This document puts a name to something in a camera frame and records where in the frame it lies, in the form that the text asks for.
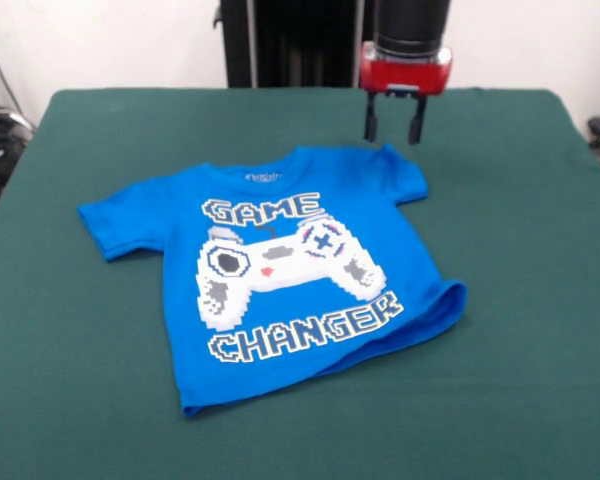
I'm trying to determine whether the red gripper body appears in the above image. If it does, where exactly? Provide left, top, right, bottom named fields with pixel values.
left=358, top=40, right=454, bottom=99

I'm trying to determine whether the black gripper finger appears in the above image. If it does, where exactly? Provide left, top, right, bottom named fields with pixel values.
left=363, top=92, right=381, bottom=144
left=407, top=95, right=429, bottom=147

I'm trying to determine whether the blue laundry item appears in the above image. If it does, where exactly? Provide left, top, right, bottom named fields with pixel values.
left=76, top=143, right=469, bottom=419

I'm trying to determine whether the dark green table cloth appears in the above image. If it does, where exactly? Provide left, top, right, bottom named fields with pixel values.
left=0, top=87, right=600, bottom=480

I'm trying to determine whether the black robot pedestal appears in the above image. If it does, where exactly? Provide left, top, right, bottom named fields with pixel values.
left=212, top=0, right=381, bottom=89

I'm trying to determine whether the grey cable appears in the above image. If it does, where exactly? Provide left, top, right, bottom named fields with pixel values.
left=0, top=42, right=36, bottom=134

